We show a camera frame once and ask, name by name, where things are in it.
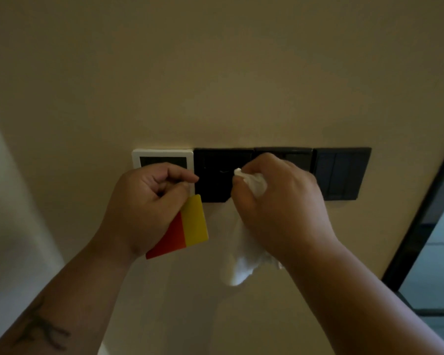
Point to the red and yellow card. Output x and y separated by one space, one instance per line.
194 225

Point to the person's left hand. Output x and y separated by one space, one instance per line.
137 207

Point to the person's right hand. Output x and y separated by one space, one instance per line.
288 210

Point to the white cloth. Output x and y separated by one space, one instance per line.
244 260

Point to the person's right forearm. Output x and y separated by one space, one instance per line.
355 303

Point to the black door frame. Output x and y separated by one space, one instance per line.
418 225

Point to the person's left thumb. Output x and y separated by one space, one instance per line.
177 172

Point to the person's right thumb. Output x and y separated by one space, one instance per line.
240 201

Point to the person's left forearm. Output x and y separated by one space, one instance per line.
63 306

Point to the white framed wall panel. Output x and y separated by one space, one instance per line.
162 155

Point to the black wall switch panel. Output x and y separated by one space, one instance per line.
299 158
216 170
342 173

